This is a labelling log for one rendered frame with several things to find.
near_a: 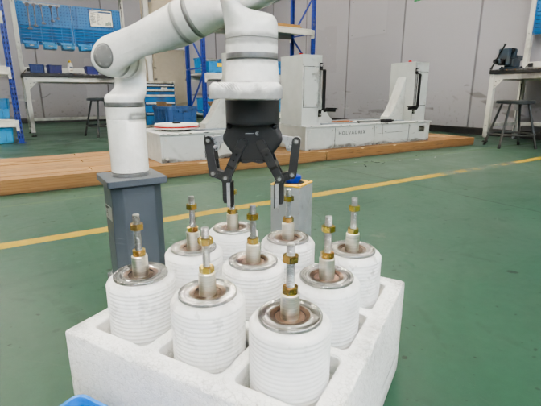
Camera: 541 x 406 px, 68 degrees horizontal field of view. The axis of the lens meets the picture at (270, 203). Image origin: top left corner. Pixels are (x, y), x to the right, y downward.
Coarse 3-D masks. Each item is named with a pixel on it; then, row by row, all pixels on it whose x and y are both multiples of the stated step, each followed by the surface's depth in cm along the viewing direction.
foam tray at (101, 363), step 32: (384, 288) 69; (96, 320) 59; (384, 320) 59; (96, 352) 54; (128, 352) 52; (160, 352) 53; (352, 352) 52; (384, 352) 61; (96, 384) 56; (128, 384) 52; (160, 384) 49; (192, 384) 46; (224, 384) 46; (352, 384) 46; (384, 384) 65
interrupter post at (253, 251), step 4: (248, 244) 61; (256, 244) 61; (248, 248) 61; (252, 248) 61; (256, 248) 61; (248, 252) 61; (252, 252) 61; (256, 252) 61; (248, 256) 61; (252, 256) 61; (256, 256) 61; (248, 260) 61; (252, 260) 61; (256, 260) 61
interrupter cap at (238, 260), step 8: (232, 256) 63; (240, 256) 63; (264, 256) 64; (272, 256) 63; (232, 264) 60; (240, 264) 60; (248, 264) 61; (256, 264) 61; (264, 264) 60; (272, 264) 60
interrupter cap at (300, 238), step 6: (270, 234) 73; (276, 234) 73; (294, 234) 74; (300, 234) 73; (306, 234) 73; (270, 240) 70; (276, 240) 70; (282, 240) 71; (288, 240) 71; (294, 240) 71; (300, 240) 70; (306, 240) 70
